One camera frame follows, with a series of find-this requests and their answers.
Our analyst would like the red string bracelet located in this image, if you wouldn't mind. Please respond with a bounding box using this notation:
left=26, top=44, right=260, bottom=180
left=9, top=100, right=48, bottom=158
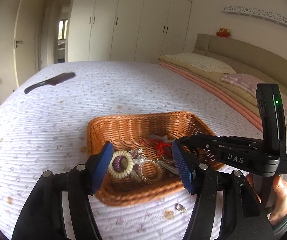
left=147, top=141, right=172, bottom=157

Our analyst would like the person's right hand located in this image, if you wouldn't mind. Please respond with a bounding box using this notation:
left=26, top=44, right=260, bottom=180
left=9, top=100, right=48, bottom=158
left=245, top=174, right=287, bottom=227

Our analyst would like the black comb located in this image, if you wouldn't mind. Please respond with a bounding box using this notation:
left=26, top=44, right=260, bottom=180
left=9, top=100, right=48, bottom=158
left=24, top=72, right=76, bottom=95

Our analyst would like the salmon folded blanket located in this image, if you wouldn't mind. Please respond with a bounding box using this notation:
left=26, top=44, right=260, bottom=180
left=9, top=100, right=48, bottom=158
left=159, top=62, right=264, bottom=133

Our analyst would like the orange wicker basket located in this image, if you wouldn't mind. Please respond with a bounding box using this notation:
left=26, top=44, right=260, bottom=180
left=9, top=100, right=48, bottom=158
left=86, top=110, right=224, bottom=207

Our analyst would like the small metal ring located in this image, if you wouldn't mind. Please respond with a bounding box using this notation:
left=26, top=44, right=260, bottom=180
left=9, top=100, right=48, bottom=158
left=174, top=203, right=187, bottom=214

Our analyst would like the white room door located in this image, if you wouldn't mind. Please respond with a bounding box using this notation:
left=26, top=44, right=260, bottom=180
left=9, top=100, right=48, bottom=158
left=13, top=0, right=45, bottom=87

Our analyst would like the olive folded blanket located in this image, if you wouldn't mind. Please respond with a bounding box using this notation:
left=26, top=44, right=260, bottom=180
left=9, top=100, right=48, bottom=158
left=157, top=54, right=262, bottom=117

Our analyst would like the cream spiral hair tie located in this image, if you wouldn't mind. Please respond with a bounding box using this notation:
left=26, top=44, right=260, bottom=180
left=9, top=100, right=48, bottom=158
left=109, top=150, right=134, bottom=180

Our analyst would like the purple spiral hair tie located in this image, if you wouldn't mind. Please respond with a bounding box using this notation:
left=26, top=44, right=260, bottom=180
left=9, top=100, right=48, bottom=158
left=114, top=156, right=128, bottom=173

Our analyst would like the white floral pillow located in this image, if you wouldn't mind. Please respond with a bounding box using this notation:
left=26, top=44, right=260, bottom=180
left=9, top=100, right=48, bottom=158
left=164, top=52, right=237, bottom=74

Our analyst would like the beige padded headboard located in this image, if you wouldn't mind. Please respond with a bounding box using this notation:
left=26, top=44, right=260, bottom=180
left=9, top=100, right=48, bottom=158
left=192, top=33, right=287, bottom=101

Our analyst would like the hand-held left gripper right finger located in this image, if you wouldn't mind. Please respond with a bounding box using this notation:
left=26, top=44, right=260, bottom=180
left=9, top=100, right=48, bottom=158
left=171, top=139, right=276, bottom=240

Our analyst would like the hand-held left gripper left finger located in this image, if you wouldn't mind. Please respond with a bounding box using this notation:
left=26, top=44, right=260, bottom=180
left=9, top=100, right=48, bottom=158
left=12, top=141, right=114, bottom=240

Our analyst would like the red plush toy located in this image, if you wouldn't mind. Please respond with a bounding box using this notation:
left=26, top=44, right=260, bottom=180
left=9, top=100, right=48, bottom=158
left=216, top=27, right=231, bottom=38

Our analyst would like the white wardrobe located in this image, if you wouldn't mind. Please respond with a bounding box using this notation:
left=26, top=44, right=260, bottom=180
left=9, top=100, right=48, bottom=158
left=67, top=0, right=193, bottom=63

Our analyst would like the pink pillow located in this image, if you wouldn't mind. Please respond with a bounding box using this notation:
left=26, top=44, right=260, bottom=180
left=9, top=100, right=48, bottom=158
left=220, top=73, right=287, bottom=135

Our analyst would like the white ornate wall shelf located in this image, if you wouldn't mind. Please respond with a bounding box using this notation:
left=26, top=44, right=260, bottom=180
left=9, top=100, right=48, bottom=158
left=221, top=5, right=287, bottom=33

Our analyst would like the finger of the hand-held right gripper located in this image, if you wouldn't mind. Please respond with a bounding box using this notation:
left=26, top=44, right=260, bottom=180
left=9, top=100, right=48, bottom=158
left=195, top=145, right=226, bottom=166
left=180, top=134, right=220, bottom=147

